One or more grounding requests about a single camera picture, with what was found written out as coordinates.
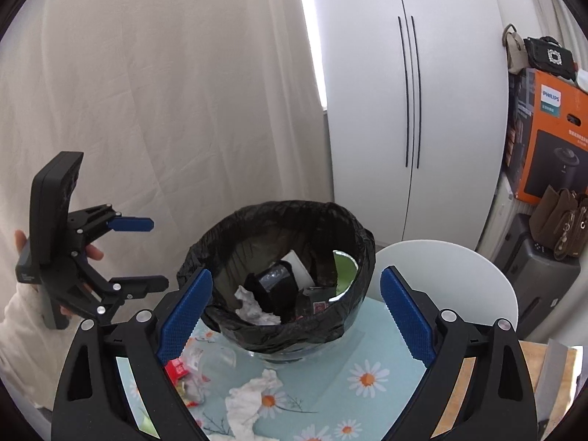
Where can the white chair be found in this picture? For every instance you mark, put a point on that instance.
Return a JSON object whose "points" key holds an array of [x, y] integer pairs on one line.
{"points": [[459, 275]]}

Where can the orange cardboard box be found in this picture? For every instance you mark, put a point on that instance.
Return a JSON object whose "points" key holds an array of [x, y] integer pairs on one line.
{"points": [[551, 147]]}

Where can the wooden cutting board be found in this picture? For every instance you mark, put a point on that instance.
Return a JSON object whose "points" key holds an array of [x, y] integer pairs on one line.
{"points": [[528, 353]]}

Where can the white wardrobe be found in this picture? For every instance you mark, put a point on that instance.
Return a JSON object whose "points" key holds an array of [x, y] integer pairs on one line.
{"points": [[459, 101]]}

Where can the black paper cup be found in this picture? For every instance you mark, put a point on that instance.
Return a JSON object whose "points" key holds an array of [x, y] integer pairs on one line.
{"points": [[275, 294]]}

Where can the trash bin with black bag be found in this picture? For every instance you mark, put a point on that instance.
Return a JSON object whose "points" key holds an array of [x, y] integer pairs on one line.
{"points": [[275, 340]]}

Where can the small wrapper red label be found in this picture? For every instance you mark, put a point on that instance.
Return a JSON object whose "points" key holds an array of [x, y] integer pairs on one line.
{"points": [[317, 307]]}

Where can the blue daisy tablecloth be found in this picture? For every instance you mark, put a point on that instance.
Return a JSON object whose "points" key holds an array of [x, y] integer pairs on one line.
{"points": [[321, 376]]}

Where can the black handbag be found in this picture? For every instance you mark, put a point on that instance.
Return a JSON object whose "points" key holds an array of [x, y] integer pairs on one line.
{"points": [[549, 57]]}

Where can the brown suede bag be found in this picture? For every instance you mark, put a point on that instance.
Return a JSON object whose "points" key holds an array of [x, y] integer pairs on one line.
{"points": [[551, 220]]}

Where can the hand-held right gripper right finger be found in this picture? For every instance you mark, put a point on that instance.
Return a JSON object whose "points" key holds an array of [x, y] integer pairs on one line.
{"points": [[409, 321]]}

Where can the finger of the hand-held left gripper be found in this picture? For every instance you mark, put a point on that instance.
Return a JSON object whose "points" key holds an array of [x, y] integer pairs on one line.
{"points": [[133, 224], [138, 285]]}

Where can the beige bag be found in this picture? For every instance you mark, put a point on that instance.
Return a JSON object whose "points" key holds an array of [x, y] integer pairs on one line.
{"points": [[514, 50]]}

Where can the clear plastic bag cartoon print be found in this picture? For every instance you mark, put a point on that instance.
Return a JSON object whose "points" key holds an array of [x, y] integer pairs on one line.
{"points": [[211, 358]]}

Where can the white case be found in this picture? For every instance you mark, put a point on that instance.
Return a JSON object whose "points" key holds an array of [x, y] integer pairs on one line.
{"points": [[583, 78]]}

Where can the black storage box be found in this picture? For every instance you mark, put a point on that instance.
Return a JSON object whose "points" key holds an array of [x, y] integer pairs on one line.
{"points": [[528, 275]]}

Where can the white tissue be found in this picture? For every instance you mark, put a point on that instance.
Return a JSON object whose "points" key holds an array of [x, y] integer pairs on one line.
{"points": [[255, 312], [243, 404]]}

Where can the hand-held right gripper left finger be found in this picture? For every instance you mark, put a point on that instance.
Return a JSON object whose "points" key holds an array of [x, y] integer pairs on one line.
{"points": [[183, 321]]}

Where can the person's left forearm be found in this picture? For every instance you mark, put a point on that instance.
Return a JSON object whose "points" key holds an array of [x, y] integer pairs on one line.
{"points": [[23, 344]]}

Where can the person's left hand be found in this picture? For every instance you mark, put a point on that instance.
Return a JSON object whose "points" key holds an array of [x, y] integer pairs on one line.
{"points": [[94, 252]]}

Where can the beige curtain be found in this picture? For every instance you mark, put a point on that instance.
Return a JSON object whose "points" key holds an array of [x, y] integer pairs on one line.
{"points": [[161, 101]]}

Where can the white pleated curtain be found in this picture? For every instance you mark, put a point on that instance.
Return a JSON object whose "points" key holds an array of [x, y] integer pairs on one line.
{"points": [[551, 4]]}

